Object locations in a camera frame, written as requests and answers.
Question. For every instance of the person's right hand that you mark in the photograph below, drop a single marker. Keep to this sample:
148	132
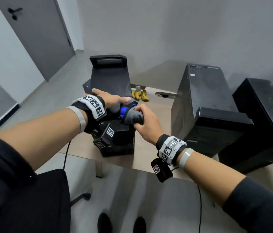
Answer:
149	128

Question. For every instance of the person's left hand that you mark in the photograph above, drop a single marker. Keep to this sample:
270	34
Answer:
109	99

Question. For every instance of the black device with blue light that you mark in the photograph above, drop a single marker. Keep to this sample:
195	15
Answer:
109	80

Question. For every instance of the grey cleaning cloth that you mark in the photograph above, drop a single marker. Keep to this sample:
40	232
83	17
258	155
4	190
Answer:
132	117

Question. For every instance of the black Lenovo tower case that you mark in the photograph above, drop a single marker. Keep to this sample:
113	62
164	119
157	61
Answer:
199	94

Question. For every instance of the slim black vented computer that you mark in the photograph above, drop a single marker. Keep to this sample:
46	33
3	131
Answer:
260	133

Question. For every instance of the person's right forearm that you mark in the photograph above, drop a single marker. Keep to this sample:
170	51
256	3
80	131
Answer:
214	177

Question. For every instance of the person's left forearm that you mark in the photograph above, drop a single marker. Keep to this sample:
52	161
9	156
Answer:
37	138

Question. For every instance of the person's right shoe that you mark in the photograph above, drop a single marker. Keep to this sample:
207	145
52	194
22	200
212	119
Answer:
140	225

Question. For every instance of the person's shoe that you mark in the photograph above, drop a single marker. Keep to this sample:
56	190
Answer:
104	224
140	225

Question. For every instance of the person's left shoe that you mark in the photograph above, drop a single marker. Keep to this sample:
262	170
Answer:
104	224

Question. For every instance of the left wrist marker band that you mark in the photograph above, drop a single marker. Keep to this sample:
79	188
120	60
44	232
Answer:
91	106

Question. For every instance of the wrist marker band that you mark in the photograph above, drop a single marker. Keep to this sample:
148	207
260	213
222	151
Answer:
91	106
171	149

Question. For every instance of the yellow banana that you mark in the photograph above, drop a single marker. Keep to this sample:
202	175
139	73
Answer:
137	95
145	97
133	94

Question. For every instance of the black floor box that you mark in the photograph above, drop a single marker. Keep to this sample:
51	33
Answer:
86	87

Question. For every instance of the grey metal stand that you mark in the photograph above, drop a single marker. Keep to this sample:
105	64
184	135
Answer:
137	88

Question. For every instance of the right wrist marker band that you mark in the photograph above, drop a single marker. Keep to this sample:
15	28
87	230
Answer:
171	149

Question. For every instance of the metal desk leg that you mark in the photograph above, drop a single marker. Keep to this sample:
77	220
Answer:
99	168

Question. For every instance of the grey door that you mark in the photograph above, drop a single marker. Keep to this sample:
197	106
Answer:
39	38

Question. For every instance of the black office chair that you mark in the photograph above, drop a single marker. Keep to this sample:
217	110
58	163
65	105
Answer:
46	203

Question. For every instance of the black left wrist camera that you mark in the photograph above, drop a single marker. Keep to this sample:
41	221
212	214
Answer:
107	134

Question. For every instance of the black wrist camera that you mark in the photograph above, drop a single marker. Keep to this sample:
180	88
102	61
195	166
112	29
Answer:
107	134
160	170

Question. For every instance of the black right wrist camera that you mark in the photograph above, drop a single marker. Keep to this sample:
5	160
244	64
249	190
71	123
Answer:
160	170

